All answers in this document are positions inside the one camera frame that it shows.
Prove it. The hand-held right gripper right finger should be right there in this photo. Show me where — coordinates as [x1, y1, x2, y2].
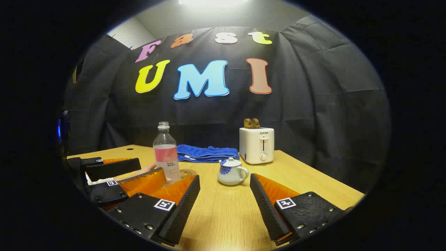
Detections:
[249, 173, 353, 246]

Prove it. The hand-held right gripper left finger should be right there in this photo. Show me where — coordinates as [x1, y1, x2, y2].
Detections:
[106, 174, 201, 246]

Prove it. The white blue-patterned teacup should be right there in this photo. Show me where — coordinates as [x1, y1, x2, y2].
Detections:
[217, 164, 249, 186]

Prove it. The clear plastic water bottle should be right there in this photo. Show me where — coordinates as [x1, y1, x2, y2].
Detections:
[153, 122, 181, 184]

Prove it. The white teacup lid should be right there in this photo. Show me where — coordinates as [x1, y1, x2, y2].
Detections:
[218, 158, 242, 168]

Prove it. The folded blue towel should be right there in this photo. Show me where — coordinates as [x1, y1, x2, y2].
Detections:
[177, 144, 240, 163]

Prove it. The white toaster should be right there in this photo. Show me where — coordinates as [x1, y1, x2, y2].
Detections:
[239, 127, 275, 165]

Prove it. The black backdrop cloth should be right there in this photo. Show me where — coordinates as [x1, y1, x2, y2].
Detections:
[63, 16, 391, 193]

